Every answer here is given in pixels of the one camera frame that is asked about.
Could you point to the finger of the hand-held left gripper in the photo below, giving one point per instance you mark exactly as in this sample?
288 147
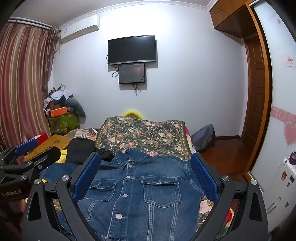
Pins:
26 146
46 154

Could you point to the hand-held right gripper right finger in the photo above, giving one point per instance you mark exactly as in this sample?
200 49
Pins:
204 177

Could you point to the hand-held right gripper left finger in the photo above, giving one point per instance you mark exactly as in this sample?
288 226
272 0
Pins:
86 178

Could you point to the blue denim jacket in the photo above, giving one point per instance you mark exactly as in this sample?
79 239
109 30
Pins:
148 208

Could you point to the red box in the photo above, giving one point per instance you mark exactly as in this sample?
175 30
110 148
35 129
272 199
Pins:
42 138

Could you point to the wooden lap table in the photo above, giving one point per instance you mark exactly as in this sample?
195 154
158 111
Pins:
57 141

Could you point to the black garment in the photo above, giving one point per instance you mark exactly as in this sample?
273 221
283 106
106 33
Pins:
81 148

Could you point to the grey backpack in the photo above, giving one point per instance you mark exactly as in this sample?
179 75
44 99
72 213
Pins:
203 138

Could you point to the striped patchwork cloth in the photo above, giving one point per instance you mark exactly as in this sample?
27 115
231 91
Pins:
81 134

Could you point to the orange box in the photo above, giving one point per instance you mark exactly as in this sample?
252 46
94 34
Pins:
59 112

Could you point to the dark green plush pillow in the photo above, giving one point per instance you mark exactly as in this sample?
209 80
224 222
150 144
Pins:
77 106

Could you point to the pile of clutter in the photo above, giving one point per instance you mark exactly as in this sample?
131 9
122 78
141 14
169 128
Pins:
57 95

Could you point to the striped red curtain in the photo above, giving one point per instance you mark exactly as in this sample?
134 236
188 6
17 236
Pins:
20 81

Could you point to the floral bed blanket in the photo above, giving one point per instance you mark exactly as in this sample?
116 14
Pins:
143 132

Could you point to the white suitcase with stickers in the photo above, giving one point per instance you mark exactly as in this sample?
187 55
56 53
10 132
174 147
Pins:
281 192

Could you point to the yellow plastic object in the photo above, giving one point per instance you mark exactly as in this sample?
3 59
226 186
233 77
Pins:
133 113

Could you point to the brown wooden door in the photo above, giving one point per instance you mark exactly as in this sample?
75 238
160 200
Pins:
254 104

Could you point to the white sliding wardrobe door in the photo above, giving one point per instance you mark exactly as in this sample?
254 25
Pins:
277 92

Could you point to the small black monitor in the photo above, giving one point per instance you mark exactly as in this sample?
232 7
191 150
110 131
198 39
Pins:
131 73

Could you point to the white air conditioner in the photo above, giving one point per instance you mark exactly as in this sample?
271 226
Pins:
79 26

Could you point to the pink label sticker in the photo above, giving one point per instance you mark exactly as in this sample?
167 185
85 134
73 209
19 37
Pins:
289 61

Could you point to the wooden overhead cabinet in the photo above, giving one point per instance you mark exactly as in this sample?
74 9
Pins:
229 16

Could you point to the black wall television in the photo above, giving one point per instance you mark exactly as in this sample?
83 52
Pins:
131 49

